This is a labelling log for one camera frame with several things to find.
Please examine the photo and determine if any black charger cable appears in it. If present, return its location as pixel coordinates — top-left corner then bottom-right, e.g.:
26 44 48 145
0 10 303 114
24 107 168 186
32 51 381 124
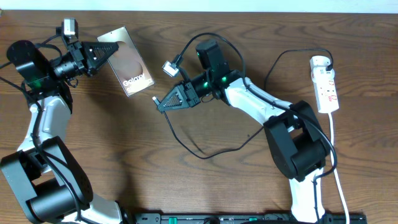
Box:
152 47 335 160

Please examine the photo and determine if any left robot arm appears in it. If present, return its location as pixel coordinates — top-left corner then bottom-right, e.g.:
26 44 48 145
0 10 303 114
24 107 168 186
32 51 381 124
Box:
1 40 132 223

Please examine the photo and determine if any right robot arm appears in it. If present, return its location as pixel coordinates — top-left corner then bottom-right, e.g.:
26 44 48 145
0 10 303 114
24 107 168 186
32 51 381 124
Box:
154 39 336 223

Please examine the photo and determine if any white USB charger adapter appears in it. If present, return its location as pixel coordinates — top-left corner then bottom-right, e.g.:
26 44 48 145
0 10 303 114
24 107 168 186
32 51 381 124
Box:
311 66 335 84

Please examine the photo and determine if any white power strip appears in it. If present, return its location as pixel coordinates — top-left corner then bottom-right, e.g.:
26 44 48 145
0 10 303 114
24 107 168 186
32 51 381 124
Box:
310 55 339 114

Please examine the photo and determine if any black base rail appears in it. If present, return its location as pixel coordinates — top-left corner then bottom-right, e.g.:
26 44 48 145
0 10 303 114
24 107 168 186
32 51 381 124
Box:
133 212 368 224

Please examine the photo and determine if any white power strip cord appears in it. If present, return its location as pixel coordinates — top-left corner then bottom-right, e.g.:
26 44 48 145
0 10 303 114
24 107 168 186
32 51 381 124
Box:
328 112 351 224

